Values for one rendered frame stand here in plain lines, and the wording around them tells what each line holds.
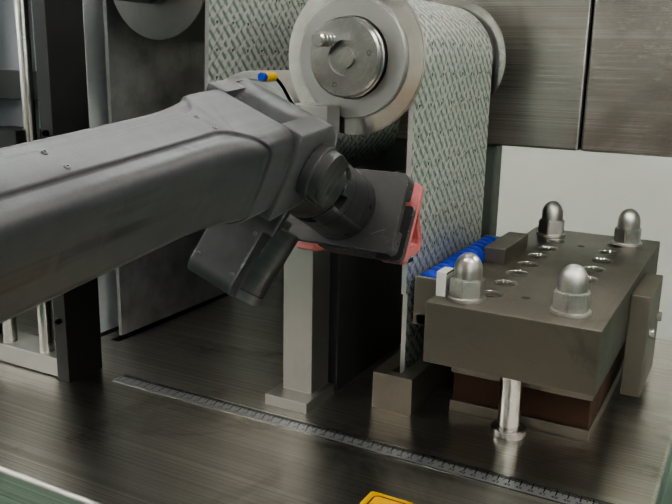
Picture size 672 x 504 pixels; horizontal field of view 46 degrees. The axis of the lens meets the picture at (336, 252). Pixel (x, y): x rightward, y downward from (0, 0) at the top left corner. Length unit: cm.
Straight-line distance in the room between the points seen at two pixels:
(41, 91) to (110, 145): 50
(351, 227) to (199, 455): 26
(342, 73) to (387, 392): 32
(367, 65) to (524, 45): 35
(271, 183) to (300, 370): 41
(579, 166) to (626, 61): 242
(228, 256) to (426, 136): 33
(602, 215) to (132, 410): 282
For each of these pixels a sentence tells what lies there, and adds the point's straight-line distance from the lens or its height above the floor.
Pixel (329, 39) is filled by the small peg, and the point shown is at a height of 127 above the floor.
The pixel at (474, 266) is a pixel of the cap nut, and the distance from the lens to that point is 74.
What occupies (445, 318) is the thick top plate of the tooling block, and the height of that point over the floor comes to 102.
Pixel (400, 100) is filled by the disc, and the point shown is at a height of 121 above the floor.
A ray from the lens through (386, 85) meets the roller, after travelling 76.
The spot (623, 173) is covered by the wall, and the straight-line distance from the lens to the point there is 342.
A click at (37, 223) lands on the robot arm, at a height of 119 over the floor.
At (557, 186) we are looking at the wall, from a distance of 348.
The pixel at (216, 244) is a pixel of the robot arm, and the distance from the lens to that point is 53.
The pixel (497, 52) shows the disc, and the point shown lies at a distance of 100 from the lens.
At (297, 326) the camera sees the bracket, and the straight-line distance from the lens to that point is 81.
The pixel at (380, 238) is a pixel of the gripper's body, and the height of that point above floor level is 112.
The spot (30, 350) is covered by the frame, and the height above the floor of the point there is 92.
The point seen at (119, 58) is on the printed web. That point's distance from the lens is 99.
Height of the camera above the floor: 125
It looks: 14 degrees down
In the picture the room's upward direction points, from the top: 1 degrees clockwise
